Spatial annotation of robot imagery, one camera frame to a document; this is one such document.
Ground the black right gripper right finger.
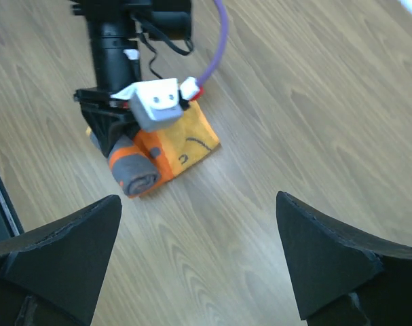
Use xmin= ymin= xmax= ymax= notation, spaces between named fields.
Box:
xmin=276 ymin=192 xmax=412 ymax=325

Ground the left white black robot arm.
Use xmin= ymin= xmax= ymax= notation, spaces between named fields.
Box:
xmin=71 ymin=1 xmax=193 ymax=157

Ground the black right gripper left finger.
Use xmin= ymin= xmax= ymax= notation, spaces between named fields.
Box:
xmin=0 ymin=195 xmax=121 ymax=325

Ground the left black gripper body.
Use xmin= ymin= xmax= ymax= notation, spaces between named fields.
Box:
xmin=74 ymin=21 xmax=141 ymax=157

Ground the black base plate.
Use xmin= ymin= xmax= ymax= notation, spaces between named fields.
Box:
xmin=0 ymin=151 xmax=25 ymax=245

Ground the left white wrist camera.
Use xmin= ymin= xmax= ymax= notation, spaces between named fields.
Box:
xmin=111 ymin=77 xmax=200 ymax=132

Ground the orange towel with blue spots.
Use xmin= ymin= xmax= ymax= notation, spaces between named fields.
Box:
xmin=86 ymin=101 xmax=222 ymax=200

